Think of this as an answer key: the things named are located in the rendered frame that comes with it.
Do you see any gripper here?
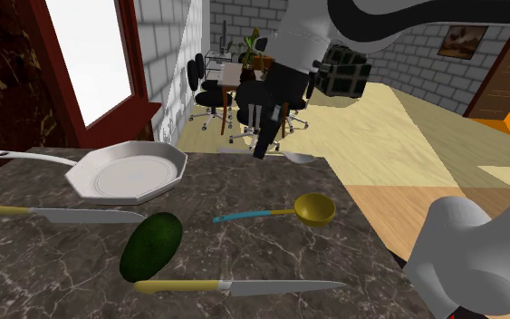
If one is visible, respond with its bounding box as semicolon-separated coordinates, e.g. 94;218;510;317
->
252;61;313;160

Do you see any black office chair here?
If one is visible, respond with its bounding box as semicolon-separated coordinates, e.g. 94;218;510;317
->
229;81;263;146
186;53;234;132

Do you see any wooden table with plant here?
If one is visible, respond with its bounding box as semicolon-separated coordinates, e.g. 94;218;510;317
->
217;27;291;139

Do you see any white frying pan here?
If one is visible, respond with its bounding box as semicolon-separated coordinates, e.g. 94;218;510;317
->
0;140;188;207

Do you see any green avocado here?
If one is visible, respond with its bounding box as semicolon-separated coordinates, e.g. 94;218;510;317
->
119;211;184;284

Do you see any red framed window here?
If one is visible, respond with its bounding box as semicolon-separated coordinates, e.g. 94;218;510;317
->
29;0;163;150

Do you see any brown wooden door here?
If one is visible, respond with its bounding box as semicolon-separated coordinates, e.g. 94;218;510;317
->
462;28;510;121

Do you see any yellow ladle with blue handle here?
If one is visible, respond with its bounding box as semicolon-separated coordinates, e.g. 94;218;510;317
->
212;192;337;228

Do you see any metal wire shelf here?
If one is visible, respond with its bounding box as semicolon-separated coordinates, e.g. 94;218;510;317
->
204;19;235;83

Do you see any yellow handled kitchen knife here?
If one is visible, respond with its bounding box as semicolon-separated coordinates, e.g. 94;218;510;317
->
0;204;147;225
132;278;348;297

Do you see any framed wall picture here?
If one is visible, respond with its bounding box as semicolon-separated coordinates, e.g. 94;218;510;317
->
437;24;490;61

